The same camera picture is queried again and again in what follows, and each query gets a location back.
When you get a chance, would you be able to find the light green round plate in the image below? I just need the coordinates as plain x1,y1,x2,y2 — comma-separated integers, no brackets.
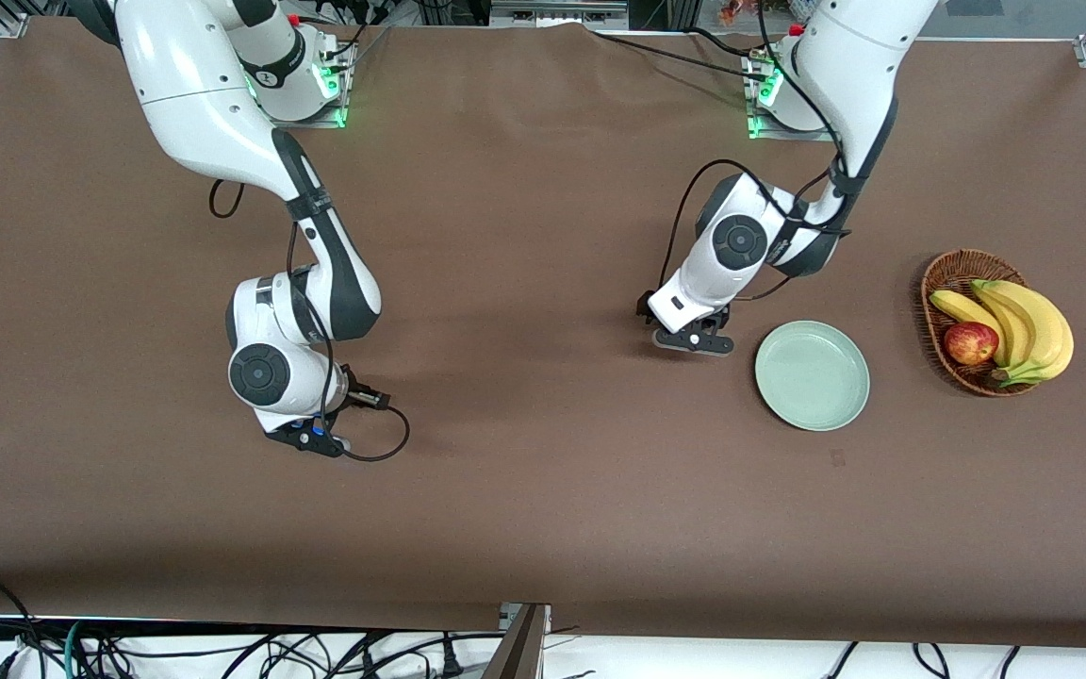
754,320,871,433

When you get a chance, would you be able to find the brown table cover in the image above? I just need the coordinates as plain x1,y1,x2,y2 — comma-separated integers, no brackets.
0,17,1086,652

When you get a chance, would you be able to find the brown wicker basket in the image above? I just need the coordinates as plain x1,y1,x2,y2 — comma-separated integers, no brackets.
920,249,1044,398

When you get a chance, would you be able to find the red apple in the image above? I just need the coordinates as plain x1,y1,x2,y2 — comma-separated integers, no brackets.
943,321,1000,367

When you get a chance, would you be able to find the metal bar behind table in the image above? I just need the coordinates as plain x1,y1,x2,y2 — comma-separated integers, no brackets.
489,0,629,27

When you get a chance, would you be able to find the yellow banana bunch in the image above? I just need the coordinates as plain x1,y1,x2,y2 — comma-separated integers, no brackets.
929,278,1075,389

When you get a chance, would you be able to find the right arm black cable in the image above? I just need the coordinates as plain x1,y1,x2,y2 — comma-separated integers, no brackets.
208,177,411,463

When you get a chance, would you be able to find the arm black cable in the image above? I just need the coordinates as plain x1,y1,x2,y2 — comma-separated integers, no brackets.
661,0,855,303
208,177,411,463

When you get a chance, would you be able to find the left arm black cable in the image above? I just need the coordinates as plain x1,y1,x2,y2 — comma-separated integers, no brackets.
661,0,855,303

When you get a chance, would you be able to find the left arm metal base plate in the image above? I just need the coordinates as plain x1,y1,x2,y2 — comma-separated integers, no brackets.
743,47,847,142

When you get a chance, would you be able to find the black cable on table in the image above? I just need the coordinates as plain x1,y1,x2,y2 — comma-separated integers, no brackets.
584,26,770,81

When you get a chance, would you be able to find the dark metal post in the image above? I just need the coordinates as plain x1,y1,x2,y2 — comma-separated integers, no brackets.
482,604,551,679

